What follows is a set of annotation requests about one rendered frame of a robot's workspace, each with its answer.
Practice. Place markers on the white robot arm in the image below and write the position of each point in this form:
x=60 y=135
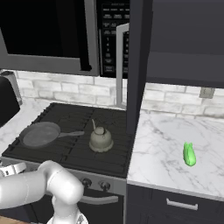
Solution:
x=58 y=182

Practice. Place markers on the black countertop appliance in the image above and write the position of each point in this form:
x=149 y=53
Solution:
x=7 y=102

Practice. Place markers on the grey kettle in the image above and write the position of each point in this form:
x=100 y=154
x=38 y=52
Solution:
x=101 y=140

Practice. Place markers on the dark drawer front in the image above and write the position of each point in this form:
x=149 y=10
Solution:
x=151 y=201

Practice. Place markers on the grey wall outlet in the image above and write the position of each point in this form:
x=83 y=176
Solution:
x=207 y=92

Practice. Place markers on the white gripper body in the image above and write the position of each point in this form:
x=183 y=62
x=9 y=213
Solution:
x=14 y=168

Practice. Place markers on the green vegetable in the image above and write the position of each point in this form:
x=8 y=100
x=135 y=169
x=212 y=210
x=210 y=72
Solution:
x=189 y=156

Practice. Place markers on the dark wall cabinet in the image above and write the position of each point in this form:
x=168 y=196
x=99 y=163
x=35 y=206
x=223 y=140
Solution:
x=186 y=40

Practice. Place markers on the dark grey frying pan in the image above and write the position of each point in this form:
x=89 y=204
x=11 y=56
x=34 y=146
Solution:
x=39 y=135

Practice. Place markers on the black microwave oven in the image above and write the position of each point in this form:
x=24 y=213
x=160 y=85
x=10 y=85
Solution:
x=43 y=32

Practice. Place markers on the black stove knob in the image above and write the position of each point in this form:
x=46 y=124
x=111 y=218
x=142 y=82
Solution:
x=104 y=185
x=86 y=183

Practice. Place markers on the black stove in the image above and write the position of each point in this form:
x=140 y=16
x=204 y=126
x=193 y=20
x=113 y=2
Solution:
x=73 y=157

